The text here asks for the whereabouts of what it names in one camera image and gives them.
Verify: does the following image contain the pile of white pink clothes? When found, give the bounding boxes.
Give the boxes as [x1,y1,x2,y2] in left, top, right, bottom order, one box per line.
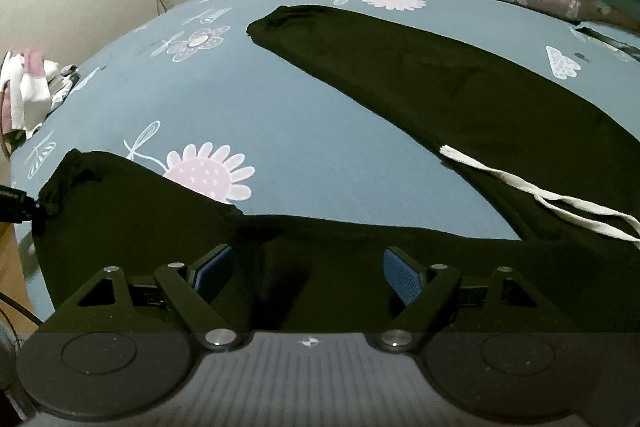
[0,47,81,158]

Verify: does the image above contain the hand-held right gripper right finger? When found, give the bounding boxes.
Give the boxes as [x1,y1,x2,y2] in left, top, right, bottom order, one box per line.
[375,247,583,353]

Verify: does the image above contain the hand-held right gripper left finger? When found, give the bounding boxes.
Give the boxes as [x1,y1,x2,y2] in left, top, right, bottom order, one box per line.
[42,244,240,353]

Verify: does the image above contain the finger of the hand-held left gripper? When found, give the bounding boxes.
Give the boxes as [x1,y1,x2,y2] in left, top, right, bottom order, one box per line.
[0,184,40,224]

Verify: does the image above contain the black cable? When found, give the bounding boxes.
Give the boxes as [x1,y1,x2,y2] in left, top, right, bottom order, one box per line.
[0,291,45,327]

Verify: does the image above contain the black pants with white drawstring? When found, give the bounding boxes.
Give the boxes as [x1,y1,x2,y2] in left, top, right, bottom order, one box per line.
[30,4,640,335]

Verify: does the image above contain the flat teal pillow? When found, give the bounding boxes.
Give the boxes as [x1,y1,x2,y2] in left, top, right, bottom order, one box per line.
[570,21,640,58]

